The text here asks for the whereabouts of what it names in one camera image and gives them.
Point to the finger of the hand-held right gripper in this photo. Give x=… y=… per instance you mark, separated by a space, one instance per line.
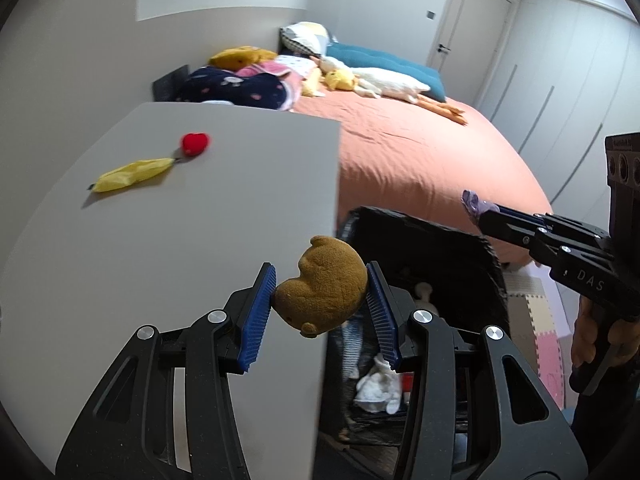
x=505 y=232
x=525 y=214

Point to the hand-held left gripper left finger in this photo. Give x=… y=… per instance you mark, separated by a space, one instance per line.
x=257 y=316

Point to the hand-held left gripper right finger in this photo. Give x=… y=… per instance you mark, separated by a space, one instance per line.
x=382 y=321

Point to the blue striped fish plush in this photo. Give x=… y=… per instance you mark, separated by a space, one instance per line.
x=352 y=350

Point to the small purple plush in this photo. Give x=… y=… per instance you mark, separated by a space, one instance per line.
x=475 y=202

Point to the black trash bin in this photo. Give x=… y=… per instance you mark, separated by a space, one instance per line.
x=450 y=245

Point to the brown bear head plush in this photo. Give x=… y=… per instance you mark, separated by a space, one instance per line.
x=325 y=285

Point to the person's right hand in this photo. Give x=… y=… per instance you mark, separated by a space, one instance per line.
x=590 y=340

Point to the foam floor mat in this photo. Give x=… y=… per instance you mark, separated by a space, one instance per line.
x=545 y=330

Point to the bed with orange sheet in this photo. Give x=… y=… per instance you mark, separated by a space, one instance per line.
x=425 y=160

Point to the white wardrobe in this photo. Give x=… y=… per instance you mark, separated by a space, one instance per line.
x=565 y=85

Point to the person's dark clothing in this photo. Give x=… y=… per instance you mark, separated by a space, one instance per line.
x=610 y=430

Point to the red heart plush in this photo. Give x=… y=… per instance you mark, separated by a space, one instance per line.
x=195 y=143

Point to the white goose plush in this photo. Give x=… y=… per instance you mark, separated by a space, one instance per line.
x=390 y=84

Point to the white door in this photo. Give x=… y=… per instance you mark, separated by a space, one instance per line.
x=475 y=30

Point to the yellow banana plush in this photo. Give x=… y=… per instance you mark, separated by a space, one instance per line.
x=130 y=174

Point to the teal cushion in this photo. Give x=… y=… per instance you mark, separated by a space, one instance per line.
x=400 y=67

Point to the yellow duck plush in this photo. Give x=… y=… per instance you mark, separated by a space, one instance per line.
x=339 y=79

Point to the navy dotted pillow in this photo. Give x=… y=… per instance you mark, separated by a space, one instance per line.
x=230 y=87

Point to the pink blanket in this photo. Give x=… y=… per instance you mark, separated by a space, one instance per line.
x=265 y=67

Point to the black bedside panel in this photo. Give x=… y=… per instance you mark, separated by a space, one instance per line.
x=170 y=82

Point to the white floral pillow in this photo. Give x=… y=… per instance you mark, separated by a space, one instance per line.
x=295 y=62

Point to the mustard yellow plush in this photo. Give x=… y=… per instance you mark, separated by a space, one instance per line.
x=240 y=56

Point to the white grey checked pillow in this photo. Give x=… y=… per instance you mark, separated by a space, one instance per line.
x=305 y=35

